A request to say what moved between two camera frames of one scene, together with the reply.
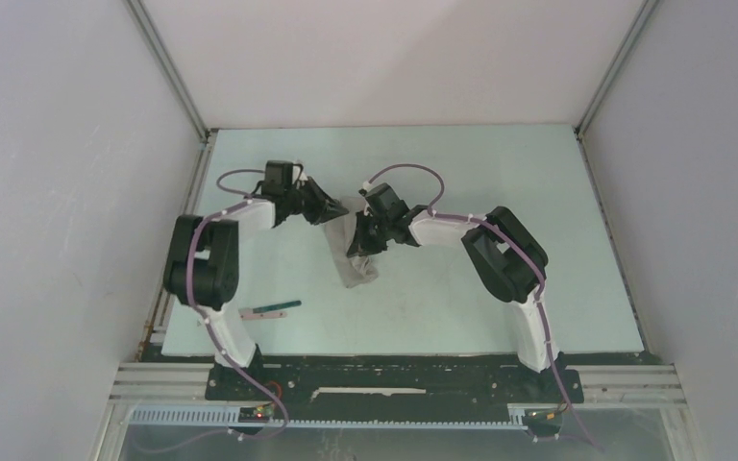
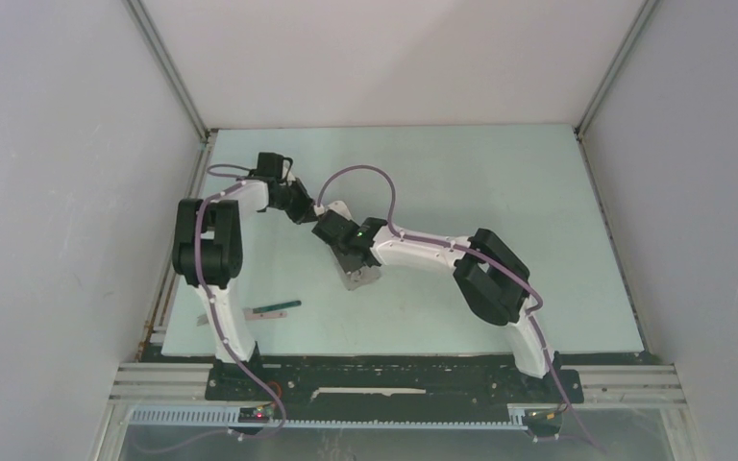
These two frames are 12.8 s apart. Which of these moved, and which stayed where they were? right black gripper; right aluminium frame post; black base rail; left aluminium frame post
Moved: right black gripper
Stayed: right aluminium frame post; black base rail; left aluminium frame post
